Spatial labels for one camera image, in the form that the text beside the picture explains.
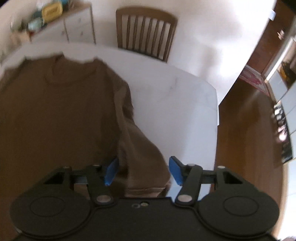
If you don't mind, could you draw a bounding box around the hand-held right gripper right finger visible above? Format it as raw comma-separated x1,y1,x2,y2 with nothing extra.
169,156,243,206

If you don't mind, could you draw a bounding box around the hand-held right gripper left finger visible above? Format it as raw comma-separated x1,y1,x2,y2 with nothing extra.
44,158,119,206

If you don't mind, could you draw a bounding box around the brown shirt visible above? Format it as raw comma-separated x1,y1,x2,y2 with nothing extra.
0,54,173,241

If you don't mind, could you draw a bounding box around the row of shoes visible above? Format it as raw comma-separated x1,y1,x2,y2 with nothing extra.
273,102,292,145

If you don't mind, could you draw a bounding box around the red patterned rug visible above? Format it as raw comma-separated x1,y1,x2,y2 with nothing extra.
239,65,270,96

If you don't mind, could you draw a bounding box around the white hallway cabinet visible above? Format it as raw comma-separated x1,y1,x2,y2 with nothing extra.
266,37,296,133

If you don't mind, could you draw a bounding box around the yellow and black bag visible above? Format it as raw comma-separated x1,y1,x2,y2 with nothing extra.
279,61,296,88

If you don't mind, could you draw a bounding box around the white wooden sideboard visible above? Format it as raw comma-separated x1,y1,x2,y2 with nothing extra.
30,1,97,45

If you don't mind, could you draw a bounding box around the brown door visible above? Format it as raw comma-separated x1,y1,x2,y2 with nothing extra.
261,0,296,75

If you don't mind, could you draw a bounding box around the wooden slat-back chair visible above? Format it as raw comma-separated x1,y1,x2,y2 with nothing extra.
116,7,178,63

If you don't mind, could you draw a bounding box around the pale green mug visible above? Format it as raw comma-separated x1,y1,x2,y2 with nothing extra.
28,19,43,31

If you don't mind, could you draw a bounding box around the yellow tissue box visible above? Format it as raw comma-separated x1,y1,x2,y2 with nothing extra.
42,1,63,23

